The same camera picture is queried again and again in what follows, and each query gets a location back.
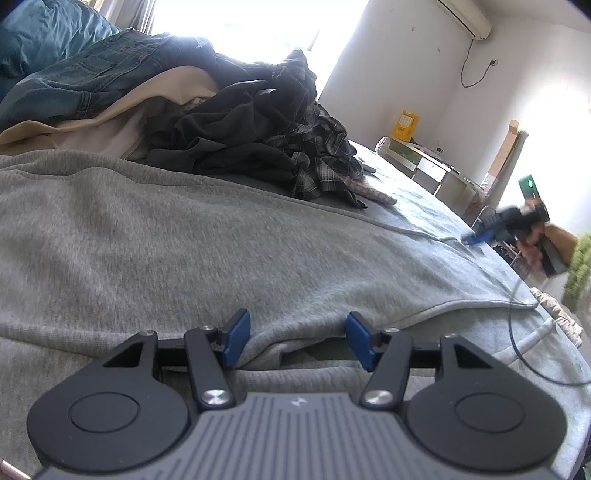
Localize white desk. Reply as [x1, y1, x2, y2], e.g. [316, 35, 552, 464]
[383, 138, 485, 217]

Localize thin black cable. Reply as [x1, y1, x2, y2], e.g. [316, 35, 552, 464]
[508, 277, 591, 386]

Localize plaid shirt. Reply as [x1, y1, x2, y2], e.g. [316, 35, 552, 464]
[263, 102, 370, 210]

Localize blue denim jeans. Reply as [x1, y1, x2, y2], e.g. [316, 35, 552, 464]
[0, 28, 218, 132]

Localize grey curtain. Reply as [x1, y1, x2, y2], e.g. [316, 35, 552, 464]
[99, 0, 158, 35]

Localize cream knit sweater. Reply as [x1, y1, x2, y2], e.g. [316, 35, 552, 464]
[344, 178, 398, 206]

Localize white air conditioner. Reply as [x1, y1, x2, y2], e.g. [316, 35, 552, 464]
[434, 0, 492, 40]

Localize person's right hand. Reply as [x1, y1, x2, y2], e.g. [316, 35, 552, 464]
[517, 222, 555, 273]

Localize grey hoodie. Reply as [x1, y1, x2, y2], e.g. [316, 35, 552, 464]
[0, 152, 591, 480]

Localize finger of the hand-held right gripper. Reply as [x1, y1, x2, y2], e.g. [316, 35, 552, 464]
[472, 207, 513, 232]
[462, 217, 513, 247]

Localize beige jacket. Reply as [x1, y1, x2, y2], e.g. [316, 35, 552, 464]
[0, 65, 220, 162]

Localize air conditioner cable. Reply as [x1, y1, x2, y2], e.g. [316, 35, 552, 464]
[460, 37, 499, 88]

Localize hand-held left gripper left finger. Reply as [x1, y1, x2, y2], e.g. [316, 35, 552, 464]
[102, 308, 252, 412]

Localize tall cardboard panel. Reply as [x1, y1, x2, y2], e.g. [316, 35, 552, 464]
[487, 119, 529, 185]

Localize black jacket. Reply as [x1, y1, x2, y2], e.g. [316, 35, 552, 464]
[145, 48, 319, 195]

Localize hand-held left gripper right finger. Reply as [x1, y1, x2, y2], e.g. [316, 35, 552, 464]
[345, 311, 497, 409]

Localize yellow box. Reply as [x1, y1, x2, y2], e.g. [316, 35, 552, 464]
[392, 110, 421, 143]

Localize window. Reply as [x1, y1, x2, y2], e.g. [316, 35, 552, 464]
[148, 0, 370, 107]

